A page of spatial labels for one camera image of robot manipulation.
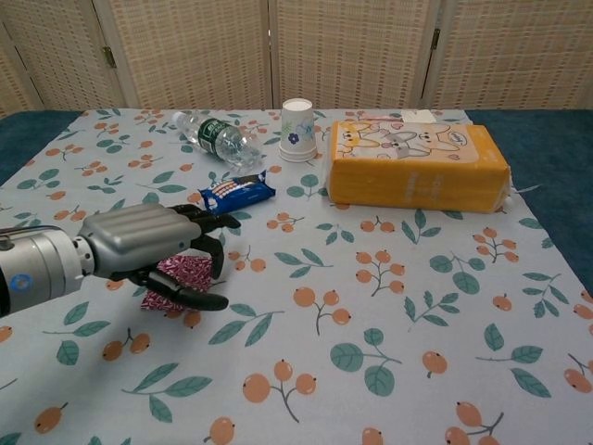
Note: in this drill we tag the woven folding screen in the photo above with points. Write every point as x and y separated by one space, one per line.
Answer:
352 51

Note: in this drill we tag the floral printed tablecloth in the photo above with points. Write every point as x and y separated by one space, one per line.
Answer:
347 301

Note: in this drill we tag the clear plastic water bottle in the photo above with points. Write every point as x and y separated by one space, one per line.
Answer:
218 139

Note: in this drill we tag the blue cookie packet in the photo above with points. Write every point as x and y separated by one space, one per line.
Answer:
238 192

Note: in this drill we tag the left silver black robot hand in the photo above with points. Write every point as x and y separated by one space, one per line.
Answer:
134 238

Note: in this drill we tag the orange cartoon tissue pack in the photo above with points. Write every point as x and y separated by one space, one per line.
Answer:
417 176

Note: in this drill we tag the white floral paper cup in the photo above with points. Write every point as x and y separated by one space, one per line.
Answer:
298 134

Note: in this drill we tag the pink patterned card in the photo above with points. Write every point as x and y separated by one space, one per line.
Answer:
190 271

